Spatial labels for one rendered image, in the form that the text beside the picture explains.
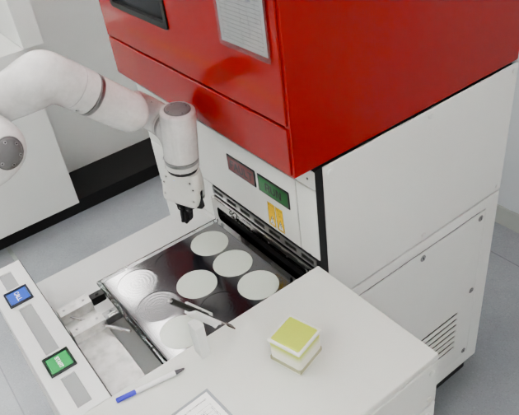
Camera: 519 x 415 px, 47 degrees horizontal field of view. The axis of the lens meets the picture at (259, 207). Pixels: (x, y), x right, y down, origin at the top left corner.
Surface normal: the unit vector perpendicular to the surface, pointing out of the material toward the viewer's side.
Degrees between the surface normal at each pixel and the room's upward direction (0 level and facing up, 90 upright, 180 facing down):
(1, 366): 0
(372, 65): 90
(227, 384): 0
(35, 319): 0
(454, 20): 90
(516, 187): 90
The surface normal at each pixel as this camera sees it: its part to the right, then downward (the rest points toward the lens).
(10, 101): -0.07, 0.84
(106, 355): -0.11, -0.80
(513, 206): -0.79, 0.43
